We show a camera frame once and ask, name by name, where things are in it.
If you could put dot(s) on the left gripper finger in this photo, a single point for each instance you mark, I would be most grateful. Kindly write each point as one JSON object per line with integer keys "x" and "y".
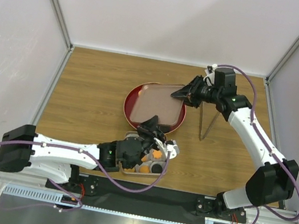
{"x": 158, "y": 133}
{"x": 150, "y": 124}

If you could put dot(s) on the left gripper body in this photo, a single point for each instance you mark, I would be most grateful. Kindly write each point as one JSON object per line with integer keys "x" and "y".
{"x": 147, "y": 141}

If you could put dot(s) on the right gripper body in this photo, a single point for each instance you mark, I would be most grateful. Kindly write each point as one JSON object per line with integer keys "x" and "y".
{"x": 204, "y": 93}

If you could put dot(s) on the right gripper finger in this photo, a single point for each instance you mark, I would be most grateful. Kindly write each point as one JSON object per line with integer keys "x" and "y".
{"x": 193, "y": 86}
{"x": 182, "y": 96}

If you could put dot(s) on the orange leaf cookie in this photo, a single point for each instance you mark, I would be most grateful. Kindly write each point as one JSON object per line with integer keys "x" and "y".
{"x": 156, "y": 155}

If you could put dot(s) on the tin lid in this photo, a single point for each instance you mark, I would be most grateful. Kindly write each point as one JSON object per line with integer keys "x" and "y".
{"x": 156, "y": 99}

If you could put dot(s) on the black sandwich cookie top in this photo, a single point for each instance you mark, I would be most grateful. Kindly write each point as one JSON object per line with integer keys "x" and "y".
{"x": 157, "y": 169}

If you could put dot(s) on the black sandwich cookie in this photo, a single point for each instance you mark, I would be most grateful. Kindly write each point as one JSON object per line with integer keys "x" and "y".
{"x": 166, "y": 129}
{"x": 157, "y": 169}

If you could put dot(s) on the orange swirl cookie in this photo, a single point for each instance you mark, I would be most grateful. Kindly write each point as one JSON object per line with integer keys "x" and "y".
{"x": 129, "y": 170}

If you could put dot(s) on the metal tongs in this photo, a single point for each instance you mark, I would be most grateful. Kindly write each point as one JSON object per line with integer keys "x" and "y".
{"x": 204, "y": 129}

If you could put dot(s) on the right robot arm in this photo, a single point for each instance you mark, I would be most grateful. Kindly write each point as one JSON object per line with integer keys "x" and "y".
{"x": 274, "y": 176}

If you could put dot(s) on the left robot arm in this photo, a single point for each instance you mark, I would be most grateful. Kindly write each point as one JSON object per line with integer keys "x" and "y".
{"x": 23, "y": 149}

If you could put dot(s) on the black sandwich cookie lower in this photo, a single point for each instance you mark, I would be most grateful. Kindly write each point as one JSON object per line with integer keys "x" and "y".
{"x": 166, "y": 129}

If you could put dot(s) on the square cookie tin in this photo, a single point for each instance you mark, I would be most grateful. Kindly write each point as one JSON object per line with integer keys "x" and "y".
{"x": 149, "y": 162}

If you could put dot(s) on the red round tray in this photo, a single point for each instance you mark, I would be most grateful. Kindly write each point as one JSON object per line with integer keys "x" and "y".
{"x": 130, "y": 101}

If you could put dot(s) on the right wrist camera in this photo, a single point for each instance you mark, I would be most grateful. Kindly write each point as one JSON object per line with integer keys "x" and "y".
{"x": 210, "y": 74}

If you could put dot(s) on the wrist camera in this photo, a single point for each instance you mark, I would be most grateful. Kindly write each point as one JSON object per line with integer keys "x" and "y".
{"x": 210, "y": 74}
{"x": 169, "y": 149}

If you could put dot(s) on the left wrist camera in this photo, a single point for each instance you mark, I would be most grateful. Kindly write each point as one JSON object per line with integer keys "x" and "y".
{"x": 169, "y": 149}

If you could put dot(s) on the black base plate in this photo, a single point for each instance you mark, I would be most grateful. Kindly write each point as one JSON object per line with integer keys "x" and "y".
{"x": 156, "y": 203}

